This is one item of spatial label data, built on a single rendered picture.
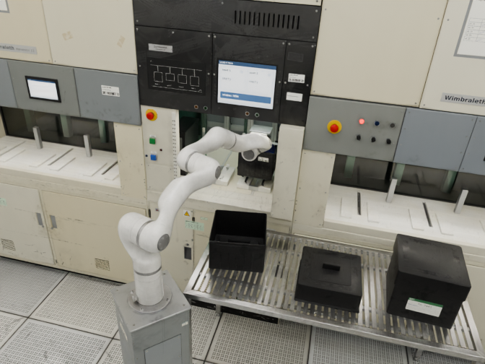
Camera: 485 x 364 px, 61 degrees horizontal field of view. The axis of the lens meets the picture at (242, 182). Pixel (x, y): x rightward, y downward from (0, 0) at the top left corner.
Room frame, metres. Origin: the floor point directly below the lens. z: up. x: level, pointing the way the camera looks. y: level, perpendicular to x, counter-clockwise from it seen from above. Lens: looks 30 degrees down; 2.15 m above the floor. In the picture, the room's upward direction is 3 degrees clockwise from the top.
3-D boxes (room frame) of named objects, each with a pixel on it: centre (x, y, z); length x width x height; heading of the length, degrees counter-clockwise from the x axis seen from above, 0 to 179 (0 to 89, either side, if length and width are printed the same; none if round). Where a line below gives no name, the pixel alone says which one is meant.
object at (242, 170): (2.25, -0.09, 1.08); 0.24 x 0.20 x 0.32; 78
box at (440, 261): (1.43, -0.85, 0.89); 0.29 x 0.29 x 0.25; 75
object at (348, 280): (1.49, -0.44, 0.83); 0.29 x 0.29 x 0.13; 79
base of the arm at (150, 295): (1.34, 0.39, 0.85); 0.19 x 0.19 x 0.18
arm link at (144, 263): (1.36, 0.41, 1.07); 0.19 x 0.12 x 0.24; 58
